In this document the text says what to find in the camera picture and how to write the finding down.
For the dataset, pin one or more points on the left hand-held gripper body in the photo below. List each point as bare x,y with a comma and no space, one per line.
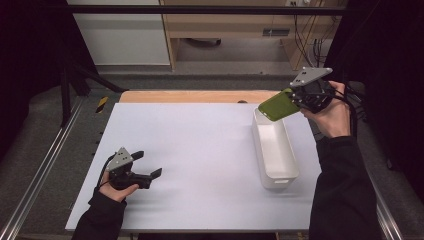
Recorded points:
121,166

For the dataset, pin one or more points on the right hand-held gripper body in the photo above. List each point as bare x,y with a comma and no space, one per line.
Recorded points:
311,90

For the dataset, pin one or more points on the green phone case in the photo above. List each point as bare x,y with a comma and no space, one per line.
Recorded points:
279,106

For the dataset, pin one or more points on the white plastic storage basket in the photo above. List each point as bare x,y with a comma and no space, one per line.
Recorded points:
276,150

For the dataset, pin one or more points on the person's left hand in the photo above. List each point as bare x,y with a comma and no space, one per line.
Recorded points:
113,193

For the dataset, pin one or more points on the person's right hand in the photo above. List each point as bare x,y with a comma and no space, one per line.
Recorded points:
333,116

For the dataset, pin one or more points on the yellow black striped marker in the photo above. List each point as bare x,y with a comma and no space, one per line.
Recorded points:
102,104

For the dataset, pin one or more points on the black metal stand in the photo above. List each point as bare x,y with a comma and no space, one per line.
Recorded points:
76,83

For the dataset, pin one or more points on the wooden desk furniture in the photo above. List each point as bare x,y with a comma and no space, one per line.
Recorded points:
233,26

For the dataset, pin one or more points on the white cabinet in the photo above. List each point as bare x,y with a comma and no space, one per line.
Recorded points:
121,36

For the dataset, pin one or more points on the black metal crossbar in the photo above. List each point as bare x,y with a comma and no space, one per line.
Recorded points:
200,10

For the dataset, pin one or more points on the aluminium rail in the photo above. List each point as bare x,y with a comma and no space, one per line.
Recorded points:
36,173
386,213

